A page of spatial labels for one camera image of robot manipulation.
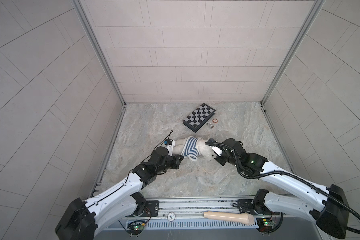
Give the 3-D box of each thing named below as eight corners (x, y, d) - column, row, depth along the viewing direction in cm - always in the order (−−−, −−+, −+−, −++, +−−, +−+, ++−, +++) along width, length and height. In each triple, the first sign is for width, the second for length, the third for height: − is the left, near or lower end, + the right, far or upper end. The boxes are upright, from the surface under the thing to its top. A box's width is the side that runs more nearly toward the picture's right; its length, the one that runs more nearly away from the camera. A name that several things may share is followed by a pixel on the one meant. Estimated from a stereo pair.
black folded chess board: (182, 123, 107) (182, 120, 104) (203, 105, 118) (203, 102, 115) (195, 132, 102) (195, 129, 99) (215, 113, 113) (216, 110, 110)
